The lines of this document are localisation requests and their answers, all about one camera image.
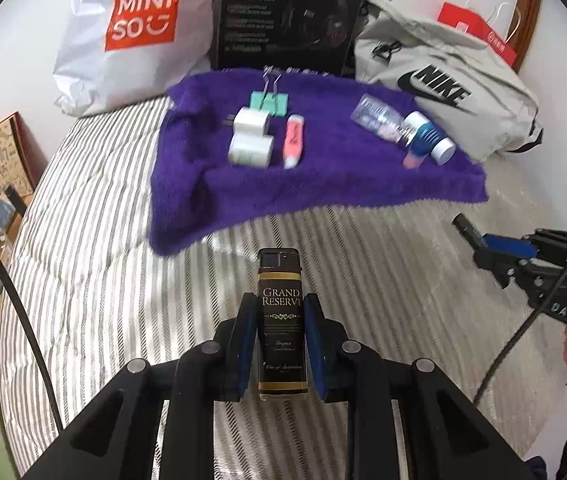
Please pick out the clear pill bottle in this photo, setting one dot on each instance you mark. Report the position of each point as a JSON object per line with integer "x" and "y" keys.
{"x": 376, "y": 115}

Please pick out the green binder clip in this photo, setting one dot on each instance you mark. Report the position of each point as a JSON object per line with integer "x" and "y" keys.
{"x": 271, "y": 102}

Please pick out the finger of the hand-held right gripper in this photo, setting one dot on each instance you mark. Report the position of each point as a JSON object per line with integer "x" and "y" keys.
{"x": 508, "y": 255}

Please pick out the brown patterned box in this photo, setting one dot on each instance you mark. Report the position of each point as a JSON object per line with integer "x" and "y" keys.
{"x": 5, "y": 160}

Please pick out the white plug charger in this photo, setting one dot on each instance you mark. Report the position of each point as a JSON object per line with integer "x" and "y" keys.
{"x": 249, "y": 121}

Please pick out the blue bottle with white cap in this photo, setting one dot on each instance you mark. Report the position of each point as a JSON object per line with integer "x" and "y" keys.
{"x": 433, "y": 142}

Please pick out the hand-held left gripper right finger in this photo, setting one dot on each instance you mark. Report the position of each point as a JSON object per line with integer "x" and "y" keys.
{"x": 316, "y": 350}

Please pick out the pink highlighter pen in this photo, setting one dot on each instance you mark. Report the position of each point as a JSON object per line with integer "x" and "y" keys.
{"x": 293, "y": 140}

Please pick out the red paper bag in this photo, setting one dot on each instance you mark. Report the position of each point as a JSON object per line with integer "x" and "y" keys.
{"x": 473, "y": 30}

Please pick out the white cream jar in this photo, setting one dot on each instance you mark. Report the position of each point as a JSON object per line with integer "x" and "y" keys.
{"x": 249, "y": 151}

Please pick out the purple towel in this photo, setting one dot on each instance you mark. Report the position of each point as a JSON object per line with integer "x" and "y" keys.
{"x": 323, "y": 185}

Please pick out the black Grand Reserve bottle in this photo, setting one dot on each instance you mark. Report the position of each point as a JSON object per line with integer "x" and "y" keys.
{"x": 281, "y": 320}

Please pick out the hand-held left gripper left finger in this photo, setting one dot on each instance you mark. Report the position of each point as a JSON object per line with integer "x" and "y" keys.
{"x": 246, "y": 347}

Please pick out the white shopping bag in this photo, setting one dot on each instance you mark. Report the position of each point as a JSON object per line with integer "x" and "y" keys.
{"x": 128, "y": 60}

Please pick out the black product box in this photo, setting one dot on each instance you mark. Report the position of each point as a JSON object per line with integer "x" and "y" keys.
{"x": 288, "y": 15}

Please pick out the grey sports bag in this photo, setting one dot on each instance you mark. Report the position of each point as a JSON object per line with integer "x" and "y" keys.
{"x": 463, "y": 110}

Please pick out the wooden bed frame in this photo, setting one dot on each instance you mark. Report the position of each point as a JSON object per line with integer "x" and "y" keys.
{"x": 533, "y": 15}

